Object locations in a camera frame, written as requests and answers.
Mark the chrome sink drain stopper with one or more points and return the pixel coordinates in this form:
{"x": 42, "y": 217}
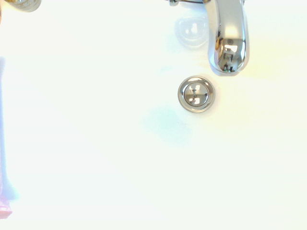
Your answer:
{"x": 196, "y": 94}

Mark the chrome faucet spout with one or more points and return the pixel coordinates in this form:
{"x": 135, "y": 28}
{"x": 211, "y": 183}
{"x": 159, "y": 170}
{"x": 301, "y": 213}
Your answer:
{"x": 227, "y": 31}

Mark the chrome drain lift rod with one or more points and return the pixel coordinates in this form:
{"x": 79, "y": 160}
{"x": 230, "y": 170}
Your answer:
{"x": 173, "y": 2}

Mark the white ceramic sink basin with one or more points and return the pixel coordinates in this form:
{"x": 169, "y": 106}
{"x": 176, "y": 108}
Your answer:
{"x": 120, "y": 143}

